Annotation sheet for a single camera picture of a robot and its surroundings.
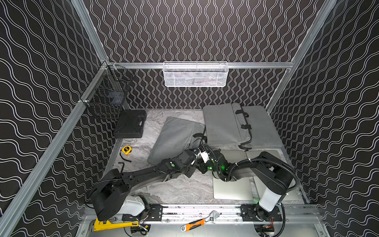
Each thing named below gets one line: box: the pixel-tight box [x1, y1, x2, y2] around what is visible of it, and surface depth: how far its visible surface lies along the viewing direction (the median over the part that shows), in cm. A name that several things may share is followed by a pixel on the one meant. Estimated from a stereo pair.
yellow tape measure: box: [121, 145, 133, 156], surface depth 97 cm
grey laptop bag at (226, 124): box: [202, 102, 253, 151], surface depth 106 cm
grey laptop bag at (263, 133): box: [241, 105, 283, 149], surface depth 105 cm
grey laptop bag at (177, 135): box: [147, 116, 208, 165], surface depth 102 cm
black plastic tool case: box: [113, 109, 148, 139], surface depth 108 cm
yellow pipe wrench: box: [93, 218, 140, 232], surface depth 72 cm
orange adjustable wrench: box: [180, 210, 221, 232], surface depth 73 cm
